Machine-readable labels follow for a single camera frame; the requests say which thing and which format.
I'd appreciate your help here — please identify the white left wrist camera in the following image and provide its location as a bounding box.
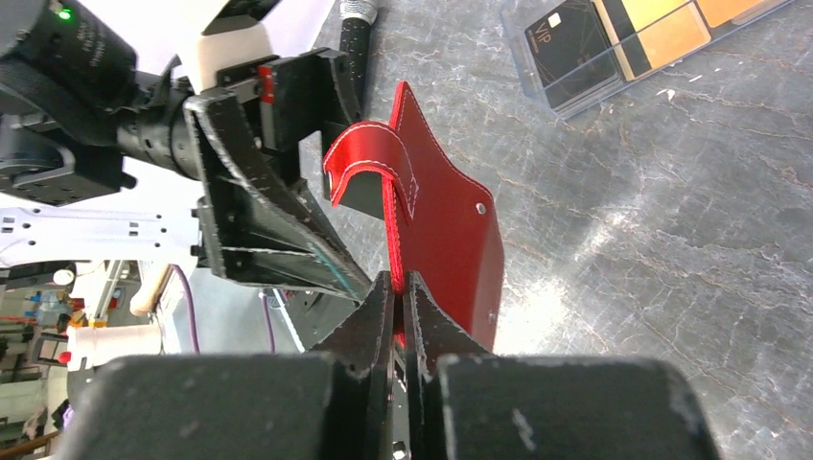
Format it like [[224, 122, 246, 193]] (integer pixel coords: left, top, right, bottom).
[[161, 0, 337, 93]]

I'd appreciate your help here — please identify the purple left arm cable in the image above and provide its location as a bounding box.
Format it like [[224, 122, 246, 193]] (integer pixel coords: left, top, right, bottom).
[[168, 263, 277, 357]]

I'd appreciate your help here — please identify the gold card stack middle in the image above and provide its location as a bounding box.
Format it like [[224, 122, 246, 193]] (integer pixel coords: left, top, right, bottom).
[[593, 0, 711, 81]]

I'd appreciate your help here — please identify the red leather card holder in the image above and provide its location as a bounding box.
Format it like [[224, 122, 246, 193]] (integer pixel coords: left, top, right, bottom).
[[323, 80, 504, 350]]

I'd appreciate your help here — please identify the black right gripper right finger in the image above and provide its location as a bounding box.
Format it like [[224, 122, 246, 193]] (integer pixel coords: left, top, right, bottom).
[[403, 271, 489, 459]]

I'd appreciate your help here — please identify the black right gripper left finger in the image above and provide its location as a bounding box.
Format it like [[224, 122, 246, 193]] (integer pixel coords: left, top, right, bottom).
[[314, 271, 395, 459]]

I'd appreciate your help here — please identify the clear acrylic card tray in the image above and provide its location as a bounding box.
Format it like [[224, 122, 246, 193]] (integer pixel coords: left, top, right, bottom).
[[499, 0, 784, 120]]

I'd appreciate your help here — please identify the black VIP card stack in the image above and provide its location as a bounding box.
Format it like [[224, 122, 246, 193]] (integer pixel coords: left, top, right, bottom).
[[524, 1, 621, 111]]

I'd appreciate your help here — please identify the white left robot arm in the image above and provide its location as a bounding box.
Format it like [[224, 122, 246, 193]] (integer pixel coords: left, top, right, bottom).
[[1, 1, 379, 301]]

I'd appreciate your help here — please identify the gold VIP card stack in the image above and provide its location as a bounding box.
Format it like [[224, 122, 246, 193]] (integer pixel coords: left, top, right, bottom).
[[695, 0, 781, 28]]

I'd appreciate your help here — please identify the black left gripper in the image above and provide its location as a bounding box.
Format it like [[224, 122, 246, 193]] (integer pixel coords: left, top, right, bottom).
[[183, 48, 370, 301]]

